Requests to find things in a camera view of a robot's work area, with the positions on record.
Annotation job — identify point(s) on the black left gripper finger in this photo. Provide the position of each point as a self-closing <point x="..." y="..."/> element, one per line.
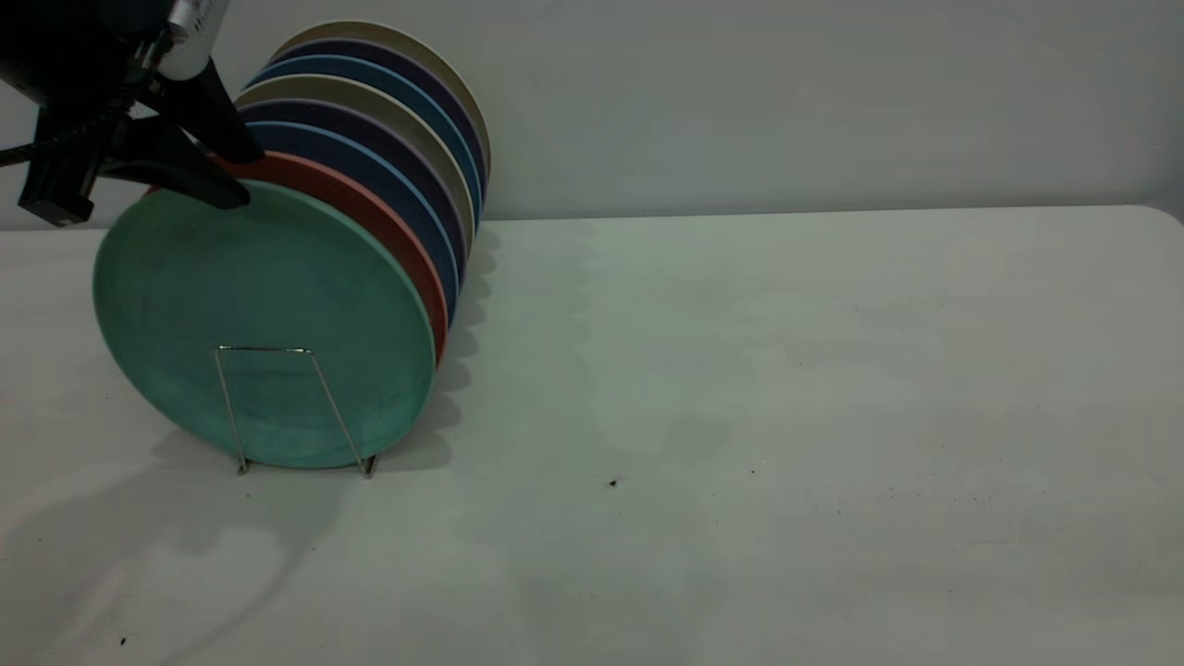
<point x="185" y="171"/>
<point x="217" y="116"/>

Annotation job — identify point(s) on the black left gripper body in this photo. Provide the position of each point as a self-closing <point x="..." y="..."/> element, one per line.
<point x="65" y="190"/>

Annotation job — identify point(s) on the green round plate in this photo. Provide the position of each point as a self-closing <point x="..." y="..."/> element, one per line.
<point x="277" y="296"/>

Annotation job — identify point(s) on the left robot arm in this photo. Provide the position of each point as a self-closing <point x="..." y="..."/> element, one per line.
<point x="74" y="37"/>

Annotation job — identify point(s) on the red-orange round plate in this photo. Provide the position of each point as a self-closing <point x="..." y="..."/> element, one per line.
<point x="370" y="208"/>

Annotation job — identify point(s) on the dark purple round plate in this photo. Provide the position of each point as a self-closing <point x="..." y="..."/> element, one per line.
<point x="398" y="153"/>
<point x="444" y="94"/>

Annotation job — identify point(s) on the beige round plate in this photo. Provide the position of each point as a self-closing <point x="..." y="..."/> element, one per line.
<point x="416" y="132"/>
<point x="435" y="57"/>

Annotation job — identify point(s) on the teal blue round plate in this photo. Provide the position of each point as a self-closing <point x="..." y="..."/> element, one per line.
<point x="435" y="118"/>

